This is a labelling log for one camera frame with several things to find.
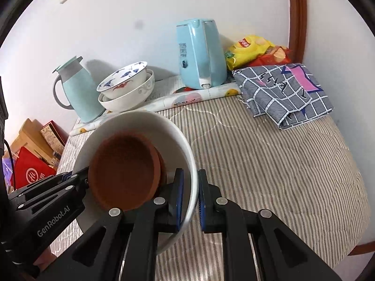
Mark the light blue electric kettle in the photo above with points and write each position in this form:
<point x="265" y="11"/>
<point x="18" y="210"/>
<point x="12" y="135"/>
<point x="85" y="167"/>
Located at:
<point x="202" y="58"/>

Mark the wooden door frame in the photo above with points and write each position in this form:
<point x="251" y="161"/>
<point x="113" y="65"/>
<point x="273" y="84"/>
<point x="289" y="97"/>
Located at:
<point x="297" y="20"/>

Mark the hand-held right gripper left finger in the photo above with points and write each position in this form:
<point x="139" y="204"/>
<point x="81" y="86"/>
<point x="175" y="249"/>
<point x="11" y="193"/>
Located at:
<point x="179" y="199"/>

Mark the plain white bowl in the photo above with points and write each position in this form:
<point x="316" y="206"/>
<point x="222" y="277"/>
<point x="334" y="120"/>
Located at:
<point x="175" y="143"/>

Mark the person's left hand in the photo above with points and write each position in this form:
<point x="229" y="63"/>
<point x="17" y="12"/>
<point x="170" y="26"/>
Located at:
<point x="45" y="259"/>

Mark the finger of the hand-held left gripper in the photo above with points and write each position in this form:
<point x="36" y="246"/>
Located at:
<point x="70" y="188"/>
<point x="55" y="178"/>

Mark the white bowl with grey scrolls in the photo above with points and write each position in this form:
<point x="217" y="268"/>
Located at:
<point x="129" y="102"/>

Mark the red box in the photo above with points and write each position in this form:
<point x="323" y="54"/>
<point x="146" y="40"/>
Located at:
<point x="32" y="169"/>

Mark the grey checked cloth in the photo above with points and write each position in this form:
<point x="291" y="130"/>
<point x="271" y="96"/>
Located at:
<point x="281" y="96"/>

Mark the blue and red floral bowl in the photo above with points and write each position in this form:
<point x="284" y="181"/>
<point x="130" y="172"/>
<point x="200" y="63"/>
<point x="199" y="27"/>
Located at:
<point x="126" y="85"/>

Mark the fruit print plastic cloth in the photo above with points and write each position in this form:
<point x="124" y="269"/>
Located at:
<point x="187" y="98"/>

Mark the red chip bag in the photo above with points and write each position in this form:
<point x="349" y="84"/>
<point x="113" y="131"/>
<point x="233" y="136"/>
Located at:
<point x="275" y="57"/>

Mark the patterned brown box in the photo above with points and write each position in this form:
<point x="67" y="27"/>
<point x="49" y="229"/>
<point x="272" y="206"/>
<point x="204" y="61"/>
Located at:
<point x="54" y="137"/>

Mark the yellow chip bag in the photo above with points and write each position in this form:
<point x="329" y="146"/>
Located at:
<point x="246" y="52"/>

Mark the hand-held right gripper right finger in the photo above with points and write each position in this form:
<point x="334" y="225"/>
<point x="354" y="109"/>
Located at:
<point x="201" y="199"/>

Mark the light blue thermos jug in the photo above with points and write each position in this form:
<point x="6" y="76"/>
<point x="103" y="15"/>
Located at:
<point x="79" y="93"/>

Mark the brown bowl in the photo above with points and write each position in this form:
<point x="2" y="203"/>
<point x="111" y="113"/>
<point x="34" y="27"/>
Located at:
<point x="123" y="169"/>

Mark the cardboard box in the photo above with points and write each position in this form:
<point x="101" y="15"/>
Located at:
<point x="27" y="140"/>

